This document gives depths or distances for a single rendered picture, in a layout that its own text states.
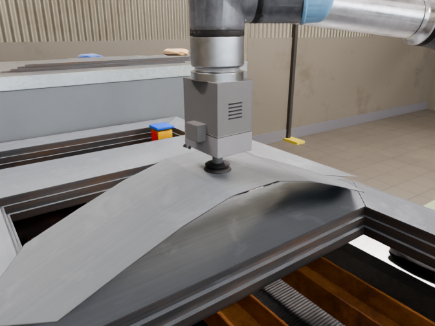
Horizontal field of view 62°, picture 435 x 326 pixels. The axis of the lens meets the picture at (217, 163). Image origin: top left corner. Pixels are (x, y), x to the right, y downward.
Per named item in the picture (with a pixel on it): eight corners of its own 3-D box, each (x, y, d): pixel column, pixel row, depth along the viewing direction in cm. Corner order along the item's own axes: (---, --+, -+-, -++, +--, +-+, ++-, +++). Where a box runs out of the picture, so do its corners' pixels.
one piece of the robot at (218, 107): (162, 52, 51) (167, 162, 56) (197, 55, 44) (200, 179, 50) (217, 49, 56) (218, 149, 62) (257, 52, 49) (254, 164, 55)
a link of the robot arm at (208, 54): (210, 37, 45) (177, 36, 51) (211, 75, 46) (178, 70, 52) (256, 36, 49) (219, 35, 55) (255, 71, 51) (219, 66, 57)
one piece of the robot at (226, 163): (199, 153, 56) (200, 165, 57) (214, 160, 53) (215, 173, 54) (219, 149, 58) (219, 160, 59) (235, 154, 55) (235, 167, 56)
